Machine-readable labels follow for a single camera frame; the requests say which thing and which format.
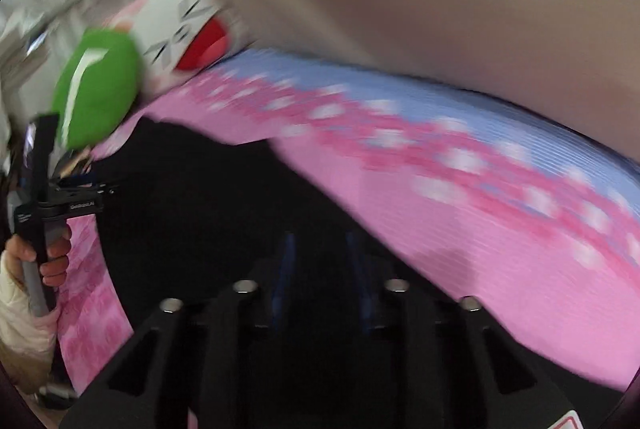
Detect green plush pillow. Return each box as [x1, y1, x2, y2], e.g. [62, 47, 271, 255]
[54, 28, 142, 149]

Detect black pants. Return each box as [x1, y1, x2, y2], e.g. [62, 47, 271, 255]
[90, 114, 461, 345]

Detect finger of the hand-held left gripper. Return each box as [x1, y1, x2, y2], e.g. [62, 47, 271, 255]
[55, 176, 122, 200]
[65, 200, 107, 217]

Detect pink printed blanket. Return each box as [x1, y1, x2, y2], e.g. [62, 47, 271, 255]
[54, 49, 640, 405]

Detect white cat face pillow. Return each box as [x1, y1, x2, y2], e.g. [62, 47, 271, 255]
[107, 0, 262, 99]

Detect person's left hand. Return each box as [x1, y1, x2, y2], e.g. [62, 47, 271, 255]
[1, 228, 72, 289]

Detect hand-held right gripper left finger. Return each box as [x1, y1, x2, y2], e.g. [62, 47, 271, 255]
[60, 231, 297, 429]

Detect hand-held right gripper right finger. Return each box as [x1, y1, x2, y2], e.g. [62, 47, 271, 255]
[346, 231, 582, 429]

